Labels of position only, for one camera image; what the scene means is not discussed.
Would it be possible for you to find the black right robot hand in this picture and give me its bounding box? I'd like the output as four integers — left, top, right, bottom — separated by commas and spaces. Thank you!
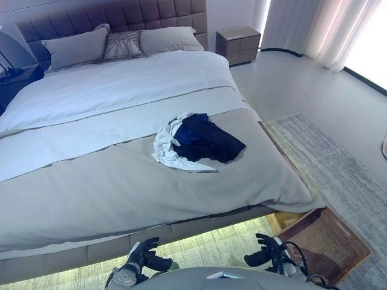
244, 233, 285, 270

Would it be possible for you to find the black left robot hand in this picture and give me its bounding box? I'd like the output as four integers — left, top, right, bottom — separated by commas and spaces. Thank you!
126, 236, 174, 272

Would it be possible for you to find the brown woven laundry basket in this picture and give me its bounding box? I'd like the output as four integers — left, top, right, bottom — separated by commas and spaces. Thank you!
275, 207, 373, 286

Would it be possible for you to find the beige bed throw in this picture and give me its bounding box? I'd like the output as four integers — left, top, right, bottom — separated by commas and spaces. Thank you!
0, 107, 327, 254

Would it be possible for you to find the large upholstered bed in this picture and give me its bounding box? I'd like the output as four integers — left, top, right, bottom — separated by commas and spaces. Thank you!
0, 0, 328, 277

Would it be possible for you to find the grey robot torso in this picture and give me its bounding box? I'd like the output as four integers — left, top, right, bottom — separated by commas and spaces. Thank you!
136, 266, 307, 290

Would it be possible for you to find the grey patterned area rug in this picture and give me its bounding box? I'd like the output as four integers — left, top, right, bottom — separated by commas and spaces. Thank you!
0, 112, 387, 290

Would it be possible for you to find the white crumpled garment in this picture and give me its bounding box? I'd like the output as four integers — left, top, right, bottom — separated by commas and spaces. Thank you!
151, 111, 221, 174

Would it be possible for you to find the dark navy garment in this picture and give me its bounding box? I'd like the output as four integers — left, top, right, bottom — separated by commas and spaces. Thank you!
170, 112, 247, 164

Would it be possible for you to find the white duvet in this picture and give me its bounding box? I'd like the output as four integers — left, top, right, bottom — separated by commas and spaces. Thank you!
0, 49, 246, 182

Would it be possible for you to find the patterned decorative cushion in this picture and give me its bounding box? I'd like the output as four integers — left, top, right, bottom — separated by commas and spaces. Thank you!
103, 30, 144, 60

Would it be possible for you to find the brown wooden nightstand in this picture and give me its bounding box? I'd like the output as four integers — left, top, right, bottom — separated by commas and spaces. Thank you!
215, 25, 262, 67

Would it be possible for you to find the dark bedside table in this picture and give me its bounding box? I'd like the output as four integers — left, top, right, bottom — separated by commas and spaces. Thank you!
0, 63, 46, 116

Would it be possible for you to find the large grey pillow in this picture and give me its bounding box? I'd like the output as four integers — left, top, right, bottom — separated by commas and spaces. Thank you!
41, 23, 111, 73

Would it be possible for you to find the grey flat pillow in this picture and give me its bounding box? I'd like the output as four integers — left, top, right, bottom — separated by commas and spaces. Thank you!
139, 26, 204, 56

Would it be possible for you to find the sheer white curtain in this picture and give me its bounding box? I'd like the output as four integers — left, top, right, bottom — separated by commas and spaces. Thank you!
260, 0, 383, 74

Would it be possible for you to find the brown tufted headboard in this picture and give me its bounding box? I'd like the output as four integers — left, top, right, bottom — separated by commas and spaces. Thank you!
15, 0, 209, 70

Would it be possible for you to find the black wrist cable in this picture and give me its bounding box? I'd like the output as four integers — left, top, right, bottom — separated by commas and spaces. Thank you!
280, 240, 334, 286

